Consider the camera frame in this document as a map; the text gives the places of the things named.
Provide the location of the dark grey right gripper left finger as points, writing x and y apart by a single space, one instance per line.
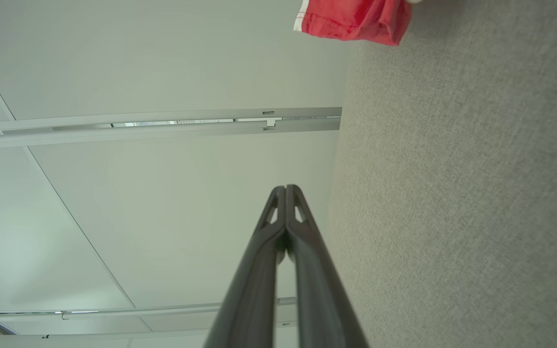
254 280

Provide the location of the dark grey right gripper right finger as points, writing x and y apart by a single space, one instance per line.
317 280

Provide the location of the red shorts with white stripe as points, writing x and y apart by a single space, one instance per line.
356 19

